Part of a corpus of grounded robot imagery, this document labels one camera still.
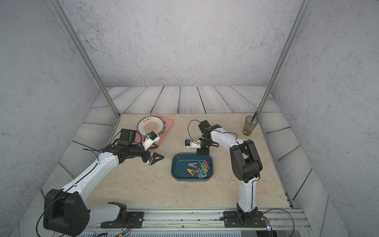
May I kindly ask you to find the grey clothespin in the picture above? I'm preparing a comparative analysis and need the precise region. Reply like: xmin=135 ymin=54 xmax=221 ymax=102
xmin=188 ymin=163 xmax=197 ymax=168

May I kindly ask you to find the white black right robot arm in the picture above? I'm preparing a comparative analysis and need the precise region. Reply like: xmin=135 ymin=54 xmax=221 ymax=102
xmin=194 ymin=120 xmax=263 ymax=224

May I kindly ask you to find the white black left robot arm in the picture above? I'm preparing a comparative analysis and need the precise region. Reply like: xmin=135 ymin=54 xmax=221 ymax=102
xmin=38 ymin=129 xmax=164 ymax=237

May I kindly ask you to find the teal plastic storage box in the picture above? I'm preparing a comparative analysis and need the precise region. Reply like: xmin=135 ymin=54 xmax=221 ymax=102
xmin=171 ymin=153 xmax=214 ymax=181

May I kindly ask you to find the white plate orange sunburst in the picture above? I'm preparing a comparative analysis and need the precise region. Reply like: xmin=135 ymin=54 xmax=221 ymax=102
xmin=137 ymin=116 xmax=166 ymax=136

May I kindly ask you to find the pink plastic tray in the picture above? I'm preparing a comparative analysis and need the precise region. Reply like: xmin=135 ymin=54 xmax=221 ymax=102
xmin=151 ymin=114 xmax=174 ymax=145

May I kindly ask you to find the olive drinking glass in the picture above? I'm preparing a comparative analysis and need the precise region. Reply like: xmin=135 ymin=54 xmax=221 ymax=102
xmin=243 ymin=116 xmax=258 ymax=136

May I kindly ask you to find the teal pen in glass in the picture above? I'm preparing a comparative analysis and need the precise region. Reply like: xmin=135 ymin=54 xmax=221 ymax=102
xmin=250 ymin=111 xmax=258 ymax=124

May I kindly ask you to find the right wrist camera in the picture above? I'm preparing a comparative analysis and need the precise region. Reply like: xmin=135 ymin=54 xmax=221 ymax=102
xmin=185 ymin=139 xmax=201 ymax=149

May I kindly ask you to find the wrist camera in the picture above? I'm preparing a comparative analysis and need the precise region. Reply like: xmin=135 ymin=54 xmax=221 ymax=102
xmin=142 ymin=131 xmax=160 ymax=151
xmin=185 ymin=139 xmax=201 ymax=149

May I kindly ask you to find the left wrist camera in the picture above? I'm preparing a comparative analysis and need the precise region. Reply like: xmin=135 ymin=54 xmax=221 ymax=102
xmin=142 ymin=131 xmax=160 ymax=151

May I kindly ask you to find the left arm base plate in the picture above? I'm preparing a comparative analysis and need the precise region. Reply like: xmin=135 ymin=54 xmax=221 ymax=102
xmin=100 ymin=211 xmax=145 ymax=229

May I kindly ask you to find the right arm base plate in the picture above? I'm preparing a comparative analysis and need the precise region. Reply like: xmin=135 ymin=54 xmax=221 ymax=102
xmin=220 ymin=211 xmax=266 ymax=228

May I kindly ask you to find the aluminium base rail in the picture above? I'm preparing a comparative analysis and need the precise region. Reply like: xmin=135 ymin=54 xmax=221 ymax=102
xmin=80 ymin=208 xmax=314 ymax=237

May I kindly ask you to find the left aluminium frame post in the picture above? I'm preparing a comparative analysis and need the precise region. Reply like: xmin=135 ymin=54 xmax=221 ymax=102
xmin=48 ymin=0 xmax=121 ymax=118

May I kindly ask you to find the aluminium frame post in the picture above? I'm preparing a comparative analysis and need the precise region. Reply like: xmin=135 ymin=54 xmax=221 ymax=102
xmin=256 ymin=0 xmax=312 ymax=117
xmin=48 ymin=0 xmax=121 ymax=118

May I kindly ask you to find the right aluminium frame post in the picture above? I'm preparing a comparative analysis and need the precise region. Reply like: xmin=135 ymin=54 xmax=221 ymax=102
xmin=256 ymin=0 xmax=312 ymax=117

